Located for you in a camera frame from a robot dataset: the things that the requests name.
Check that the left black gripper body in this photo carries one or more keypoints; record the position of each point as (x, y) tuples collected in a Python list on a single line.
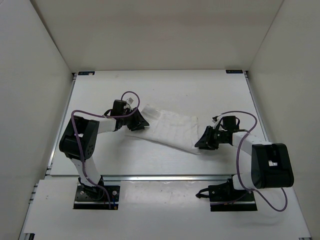
[(127, 120)]

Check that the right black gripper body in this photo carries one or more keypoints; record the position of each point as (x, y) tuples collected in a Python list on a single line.
[(219, 138)]

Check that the white pleated skirt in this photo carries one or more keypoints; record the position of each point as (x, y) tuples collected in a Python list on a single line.
[(170, 129)]

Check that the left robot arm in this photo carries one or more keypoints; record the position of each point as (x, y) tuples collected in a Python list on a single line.
[(78, 142)]

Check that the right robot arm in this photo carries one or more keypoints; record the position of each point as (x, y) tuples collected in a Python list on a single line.
[(260, 164)]

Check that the right blue corner label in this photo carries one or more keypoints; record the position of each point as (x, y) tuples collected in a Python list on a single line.
[(234, 71)]

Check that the blue corner label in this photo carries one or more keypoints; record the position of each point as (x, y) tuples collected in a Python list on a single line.
[(234, 71), (86, 73)]

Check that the left blue corner label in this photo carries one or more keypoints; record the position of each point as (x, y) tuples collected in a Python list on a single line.
[(86, 73)]

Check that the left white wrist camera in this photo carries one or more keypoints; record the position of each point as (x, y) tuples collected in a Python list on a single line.
[(129, 101)]

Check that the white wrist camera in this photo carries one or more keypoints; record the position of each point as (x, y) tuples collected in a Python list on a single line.
[(217, 121), (129, 101)]

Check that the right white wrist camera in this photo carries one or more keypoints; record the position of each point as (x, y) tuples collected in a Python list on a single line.
[(217, 121)]

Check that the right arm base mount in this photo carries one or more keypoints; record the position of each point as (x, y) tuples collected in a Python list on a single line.
[(225, 198)]

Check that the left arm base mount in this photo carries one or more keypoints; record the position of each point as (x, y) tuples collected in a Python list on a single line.
[(86, 200)]

